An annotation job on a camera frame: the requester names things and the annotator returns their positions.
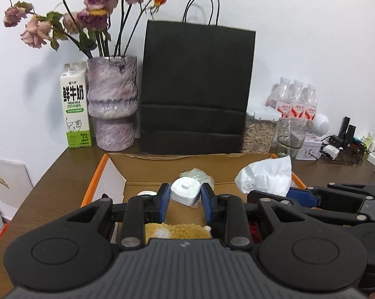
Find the clear plastic bag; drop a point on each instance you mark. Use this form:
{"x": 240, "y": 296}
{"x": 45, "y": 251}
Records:
{"x": 196, "y": 174}

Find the white plastic jar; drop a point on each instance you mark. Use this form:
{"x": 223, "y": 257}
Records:
{"x": 184, "y": 191}

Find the clear drinking glass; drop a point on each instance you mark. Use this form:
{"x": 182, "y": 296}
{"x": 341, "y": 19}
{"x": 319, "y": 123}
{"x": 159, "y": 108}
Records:
{"x": 288, "y": 143}

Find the purple marbled vase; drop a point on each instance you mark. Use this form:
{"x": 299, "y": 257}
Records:
{"x": 112, "y": 99}

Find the black paper bag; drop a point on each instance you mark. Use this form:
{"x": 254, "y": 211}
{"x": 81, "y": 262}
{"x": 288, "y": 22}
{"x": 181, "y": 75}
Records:
{"x": 196, "y": 99}

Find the white green milk carton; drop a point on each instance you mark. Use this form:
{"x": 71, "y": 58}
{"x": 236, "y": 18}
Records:
{"x": 75, "y": 106}

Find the black upright device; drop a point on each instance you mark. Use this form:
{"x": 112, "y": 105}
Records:
{"x": 345, "y": 127}

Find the small pale green bottle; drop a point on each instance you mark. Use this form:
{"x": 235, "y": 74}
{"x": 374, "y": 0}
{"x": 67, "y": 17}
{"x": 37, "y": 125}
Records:
{"x": 369, "y": 141}

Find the red cardboard box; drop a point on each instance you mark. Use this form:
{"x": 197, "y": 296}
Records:
{"x": 144, "y": 168}

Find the white tissue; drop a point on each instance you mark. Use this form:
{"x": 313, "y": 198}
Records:
{"x": 265, "y": 176}

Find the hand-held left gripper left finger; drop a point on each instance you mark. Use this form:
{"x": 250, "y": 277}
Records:
{"x": 165, "y": 205}

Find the clear water bottle red label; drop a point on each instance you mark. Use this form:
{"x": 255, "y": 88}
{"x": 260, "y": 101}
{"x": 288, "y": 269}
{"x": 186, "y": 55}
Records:
{"x": 282, "y": 109}
{"x": 310, "y": 110}
{"x": 296, "y": 109}

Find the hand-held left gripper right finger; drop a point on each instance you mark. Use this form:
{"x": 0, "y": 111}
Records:
{"x": 207, "y": 207}

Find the clear container of seeds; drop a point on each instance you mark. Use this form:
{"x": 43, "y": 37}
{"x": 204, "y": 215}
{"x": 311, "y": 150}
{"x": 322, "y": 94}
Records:
{"x": 257, "y": 134}

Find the yellow white plush toy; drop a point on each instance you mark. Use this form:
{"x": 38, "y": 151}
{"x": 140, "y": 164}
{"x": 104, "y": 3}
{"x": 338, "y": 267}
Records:
{"x": 181, "y": 232}

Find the white charger plug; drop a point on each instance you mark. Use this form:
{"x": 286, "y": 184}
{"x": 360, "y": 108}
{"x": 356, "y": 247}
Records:
{"x": 331, "y": 152}

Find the white paper box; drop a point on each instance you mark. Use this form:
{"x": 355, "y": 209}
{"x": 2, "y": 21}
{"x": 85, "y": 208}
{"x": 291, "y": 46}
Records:
{"x": 6, "y": 183}

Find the white printed tin box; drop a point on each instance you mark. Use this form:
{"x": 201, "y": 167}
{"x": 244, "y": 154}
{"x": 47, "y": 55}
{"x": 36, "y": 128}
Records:
{"x": 309, "y": 149}

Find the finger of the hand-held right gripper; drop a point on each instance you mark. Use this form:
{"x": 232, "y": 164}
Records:
{"x": 302, "y": 197}
{"x": 355, "y": 188}

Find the white round device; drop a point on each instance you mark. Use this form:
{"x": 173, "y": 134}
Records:
{"x": 321, "y": 124}

